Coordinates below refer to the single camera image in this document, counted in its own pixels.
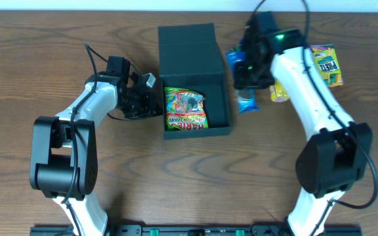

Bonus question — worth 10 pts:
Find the blue Oreo cookie pack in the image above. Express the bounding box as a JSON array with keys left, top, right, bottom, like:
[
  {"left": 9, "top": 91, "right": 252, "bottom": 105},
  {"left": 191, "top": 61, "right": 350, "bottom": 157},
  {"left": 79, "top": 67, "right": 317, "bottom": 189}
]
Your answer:
[{"left": 226, "top": 50, "right": 259, "bottom": 113}]

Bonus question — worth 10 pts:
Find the green Pretz box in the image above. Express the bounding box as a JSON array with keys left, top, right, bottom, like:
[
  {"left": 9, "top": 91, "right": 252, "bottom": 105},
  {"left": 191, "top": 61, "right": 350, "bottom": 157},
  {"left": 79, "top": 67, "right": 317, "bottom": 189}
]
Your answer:
[{"left": 310, "top": 43, "right": 344, "bottom": 87}]

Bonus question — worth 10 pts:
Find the small yellow can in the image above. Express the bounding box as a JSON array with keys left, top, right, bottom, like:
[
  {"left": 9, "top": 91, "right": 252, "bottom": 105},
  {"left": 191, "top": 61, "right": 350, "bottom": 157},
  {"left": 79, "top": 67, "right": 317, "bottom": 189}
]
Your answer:
[{"left": 270, "top": 80, "right": 289, "bottom": 103}]

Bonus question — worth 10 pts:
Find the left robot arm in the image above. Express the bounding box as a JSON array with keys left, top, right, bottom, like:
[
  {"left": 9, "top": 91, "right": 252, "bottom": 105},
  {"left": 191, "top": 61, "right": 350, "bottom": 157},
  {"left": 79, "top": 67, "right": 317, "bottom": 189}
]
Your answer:
[{"left": 30, "top": 56, "right": 162, "bottom": 235}]

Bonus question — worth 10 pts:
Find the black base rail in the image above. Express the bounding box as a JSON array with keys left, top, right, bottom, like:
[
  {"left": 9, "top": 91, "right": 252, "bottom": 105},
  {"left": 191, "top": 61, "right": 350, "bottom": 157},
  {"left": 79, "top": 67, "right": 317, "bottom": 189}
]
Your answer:
[{"left": 30, "top": 224, "right": 363, "bottom": 236}]

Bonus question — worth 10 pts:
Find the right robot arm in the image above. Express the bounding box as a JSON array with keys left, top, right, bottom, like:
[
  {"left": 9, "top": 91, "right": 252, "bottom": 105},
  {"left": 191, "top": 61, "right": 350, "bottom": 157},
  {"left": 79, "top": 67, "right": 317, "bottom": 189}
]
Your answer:
[{"left": 230, "top": 11, "right": 375, "bottom": 235}]

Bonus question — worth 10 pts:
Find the dark green gift box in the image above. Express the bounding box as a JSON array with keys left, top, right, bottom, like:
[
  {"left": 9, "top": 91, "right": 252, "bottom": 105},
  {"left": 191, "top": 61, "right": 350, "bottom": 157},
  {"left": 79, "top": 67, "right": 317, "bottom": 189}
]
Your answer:
[{"left": 157, "top": 23, "right": 231, "bottom": 140}]

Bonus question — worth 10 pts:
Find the Haribo gummy candy bag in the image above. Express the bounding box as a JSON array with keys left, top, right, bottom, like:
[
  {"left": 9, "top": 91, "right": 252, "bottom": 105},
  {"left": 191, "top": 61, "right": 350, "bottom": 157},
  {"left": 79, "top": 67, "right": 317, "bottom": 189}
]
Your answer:
[{"left": 164, "top": 87, "right": 209, "bottom": 131}]

